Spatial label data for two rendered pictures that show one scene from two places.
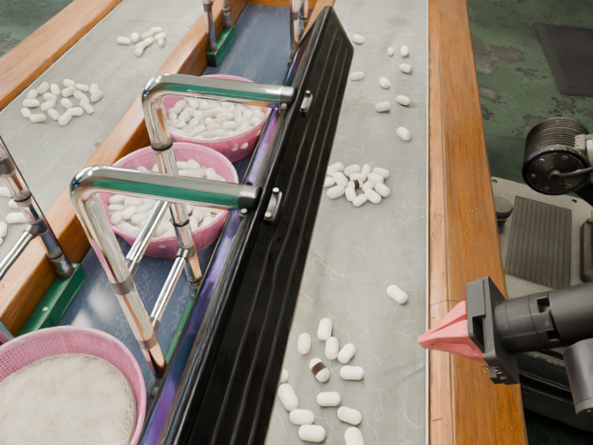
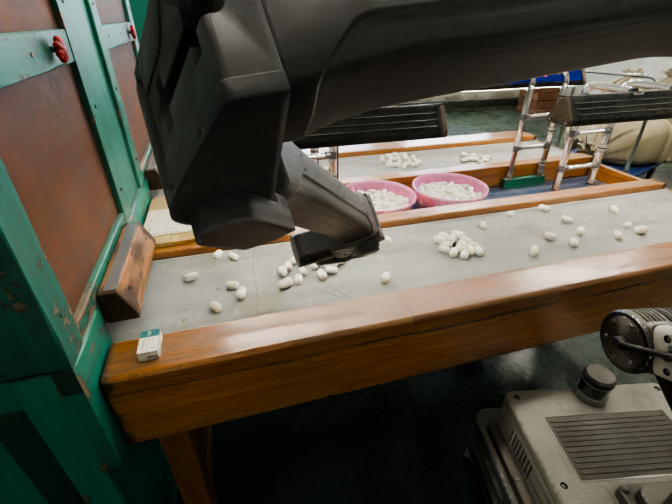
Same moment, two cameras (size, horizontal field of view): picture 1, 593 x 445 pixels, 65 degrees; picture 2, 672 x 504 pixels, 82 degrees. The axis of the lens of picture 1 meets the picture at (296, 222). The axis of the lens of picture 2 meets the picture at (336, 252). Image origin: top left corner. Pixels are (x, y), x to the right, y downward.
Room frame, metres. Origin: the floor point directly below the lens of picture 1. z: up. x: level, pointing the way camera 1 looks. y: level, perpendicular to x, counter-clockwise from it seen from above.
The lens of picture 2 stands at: (-0.02, -0.79, 1.29)
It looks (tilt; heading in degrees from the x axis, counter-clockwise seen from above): 32 degrees down; 64
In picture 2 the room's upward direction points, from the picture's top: straight up
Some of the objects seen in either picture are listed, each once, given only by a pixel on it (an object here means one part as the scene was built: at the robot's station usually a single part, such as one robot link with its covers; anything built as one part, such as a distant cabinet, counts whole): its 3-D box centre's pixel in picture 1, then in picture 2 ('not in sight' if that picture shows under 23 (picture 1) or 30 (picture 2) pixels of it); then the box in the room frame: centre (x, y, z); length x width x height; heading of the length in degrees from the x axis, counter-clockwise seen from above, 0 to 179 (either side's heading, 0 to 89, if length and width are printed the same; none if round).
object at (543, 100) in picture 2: not in sight; (541, 90); (5.45, 3.38, 0.32); 0.42 x 0.42 x 0.64; 78
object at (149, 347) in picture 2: not in sight; (150, 344); (-0.10, -0.18, 0.77); 0.06 x 0.04 x 0.02; 80
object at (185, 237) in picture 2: not in sight; (172, 217); (0.00, 0.36, 0.77); 0.33 x 0.15 x 0.01; 80
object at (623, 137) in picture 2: not in sight; (622, 137); (3.62, 1.09, 0.40); 0.74 x 0.56 x 0.38; 169
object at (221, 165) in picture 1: (171, 203); (376, 206); (0.65, 0.24, 0.72); 0.27 x 0.27 x 0.10
